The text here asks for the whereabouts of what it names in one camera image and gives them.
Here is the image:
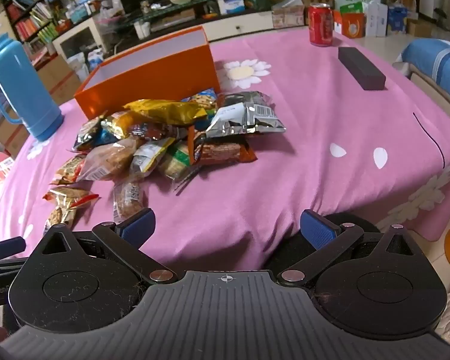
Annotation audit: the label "blue striped cushion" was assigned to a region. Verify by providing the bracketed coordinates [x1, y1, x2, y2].
[401, 38, 450, 102]

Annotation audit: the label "white television stand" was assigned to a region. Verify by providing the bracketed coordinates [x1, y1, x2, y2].
[112, 0, 308, 51]

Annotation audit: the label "green white printed box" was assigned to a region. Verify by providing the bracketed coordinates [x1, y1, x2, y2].
[339, 2, 370, 16]

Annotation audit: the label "white glass door cabinet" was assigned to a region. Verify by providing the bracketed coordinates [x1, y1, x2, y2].
[52, 17, 111, 70]

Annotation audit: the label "dark bookshelf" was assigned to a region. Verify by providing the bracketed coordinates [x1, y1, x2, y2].
[0, 0, 61, 59]

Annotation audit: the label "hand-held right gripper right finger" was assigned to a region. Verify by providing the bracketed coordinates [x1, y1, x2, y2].
[279, 210, 426, 286]

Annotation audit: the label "pink floral tablecloth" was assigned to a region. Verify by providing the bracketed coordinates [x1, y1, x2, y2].
[0, 27, 450, 272]

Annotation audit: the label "dark rectangular block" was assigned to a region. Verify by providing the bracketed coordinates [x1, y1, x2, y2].
[338, 47, 386, 91]

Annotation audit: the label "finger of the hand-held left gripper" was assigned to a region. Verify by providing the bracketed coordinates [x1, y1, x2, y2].
[0, 236, 27, 260]

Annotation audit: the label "blue white box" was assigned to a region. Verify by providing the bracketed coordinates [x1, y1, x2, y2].
[217, 0, 245, 16]

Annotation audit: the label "large cardboard box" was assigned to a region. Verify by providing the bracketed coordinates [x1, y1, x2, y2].
[30, 54, 82, 106]

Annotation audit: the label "pile of snack packets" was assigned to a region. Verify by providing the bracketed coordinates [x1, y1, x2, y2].
[42, 89, 287, 233]

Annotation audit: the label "red soda can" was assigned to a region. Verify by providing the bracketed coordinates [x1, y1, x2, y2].
[308, 3, 334, 47]

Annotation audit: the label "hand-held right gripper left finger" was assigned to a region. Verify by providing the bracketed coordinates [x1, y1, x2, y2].
[26, 208, 173, 285]

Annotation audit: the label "stacked printed cartons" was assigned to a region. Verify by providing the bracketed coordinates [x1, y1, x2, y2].
[272, 0, 336, 29]

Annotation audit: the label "blue thermos jug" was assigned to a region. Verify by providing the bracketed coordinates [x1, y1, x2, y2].
[0, 33, 64, 142]

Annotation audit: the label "small cardboard box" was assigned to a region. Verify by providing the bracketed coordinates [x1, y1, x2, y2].
[409, 19, 433, 38]

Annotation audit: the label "orange cardboard box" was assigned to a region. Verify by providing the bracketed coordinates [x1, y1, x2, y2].
[73, 26, 221, 120]

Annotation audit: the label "orange white printed box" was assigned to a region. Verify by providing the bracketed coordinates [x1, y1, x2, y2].
[334, 11, 366, 39]

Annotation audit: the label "white bag blue print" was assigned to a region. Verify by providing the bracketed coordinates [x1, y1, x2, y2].
[88, 47, 106, 72]

